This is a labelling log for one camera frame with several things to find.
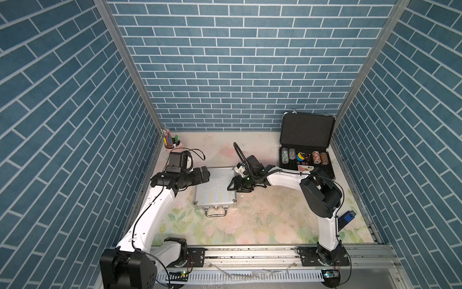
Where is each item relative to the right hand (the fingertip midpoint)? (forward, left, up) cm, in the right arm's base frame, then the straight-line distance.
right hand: (232, 190), depth 89 cm
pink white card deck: (+19, -40, -4) cm, 44 cm away
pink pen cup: (+23, +36, +5) cm, 43 cm away
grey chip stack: (+27, -33, 0) cm, 42 cm away
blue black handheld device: (-9, -53, -1) cm, 54 cm away
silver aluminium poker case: (-2, +9, -3) cm, 10 cm away
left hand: (0, +12, +13) cm, 17 cm away
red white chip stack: (+26, -47, -1) cm, 54 cm away
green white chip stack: (+25, -28, -1) cm, 38 cm away
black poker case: (+34, -40, +6) cm, 52 cm away
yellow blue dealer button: (+26, -37, -2) cm, 46 cm away
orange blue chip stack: (+24, -51, 0) cm, 56 cm away
